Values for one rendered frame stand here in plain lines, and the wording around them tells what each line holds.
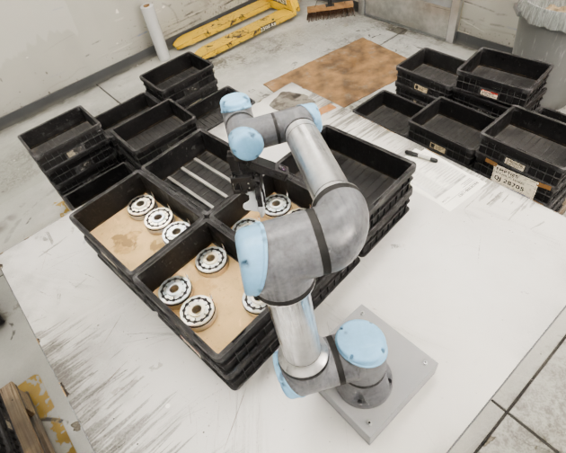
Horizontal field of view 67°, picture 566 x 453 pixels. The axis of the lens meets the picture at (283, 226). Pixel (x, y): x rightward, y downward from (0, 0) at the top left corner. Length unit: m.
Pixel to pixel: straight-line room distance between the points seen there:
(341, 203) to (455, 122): 1.98
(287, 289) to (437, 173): 1.21
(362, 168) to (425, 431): 0.89
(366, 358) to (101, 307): 0.97
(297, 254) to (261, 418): 0.70
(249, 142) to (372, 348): 0.54
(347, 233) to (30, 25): 3.82
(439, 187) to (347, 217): 1.10
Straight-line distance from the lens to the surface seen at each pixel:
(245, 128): 0.99
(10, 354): 2.70
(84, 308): 1.66
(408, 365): 1.26
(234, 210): 1.46
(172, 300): 1.33
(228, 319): 1.28
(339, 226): 0.68
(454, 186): 1.78
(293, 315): 0.80
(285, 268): 0.68
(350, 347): 1.02
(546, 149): 2.40
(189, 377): 1.38
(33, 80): 4.38
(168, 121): 2.72
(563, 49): 3.27
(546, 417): 2.16
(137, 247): 1.55
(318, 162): 0.84
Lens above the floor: 1.92
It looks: 48 degrees down
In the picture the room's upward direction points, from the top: 10 degrees counter-clockwise
